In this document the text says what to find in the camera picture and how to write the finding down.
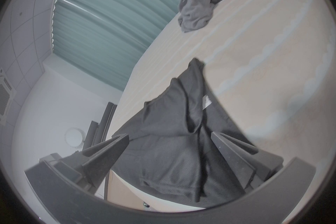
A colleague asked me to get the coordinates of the black chest of drawers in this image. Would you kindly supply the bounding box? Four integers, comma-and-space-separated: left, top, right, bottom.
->
83, 102, 118, 153

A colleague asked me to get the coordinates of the black T-shirt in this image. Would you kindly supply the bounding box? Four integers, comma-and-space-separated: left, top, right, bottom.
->
110, 58, 259, 209

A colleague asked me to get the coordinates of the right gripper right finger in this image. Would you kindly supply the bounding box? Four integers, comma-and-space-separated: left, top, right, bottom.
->
211, 132, 284, 189

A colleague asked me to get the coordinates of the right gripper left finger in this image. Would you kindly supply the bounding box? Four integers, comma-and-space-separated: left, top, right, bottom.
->
54, 134, 131, 193

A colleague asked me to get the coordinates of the round mirror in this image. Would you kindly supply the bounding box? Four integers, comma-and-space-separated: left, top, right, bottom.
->
65, 127, 85, 149

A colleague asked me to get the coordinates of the bed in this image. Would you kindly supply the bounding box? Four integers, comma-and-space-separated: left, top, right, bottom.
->
105, 0, 331, 213

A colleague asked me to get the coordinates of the grey garment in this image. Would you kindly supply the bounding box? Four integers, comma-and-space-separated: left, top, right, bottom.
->
178, 0, 216, 33

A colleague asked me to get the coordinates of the ceiling air conditioner vent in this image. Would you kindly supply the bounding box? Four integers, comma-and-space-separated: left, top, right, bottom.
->
0, 68, 18, 127

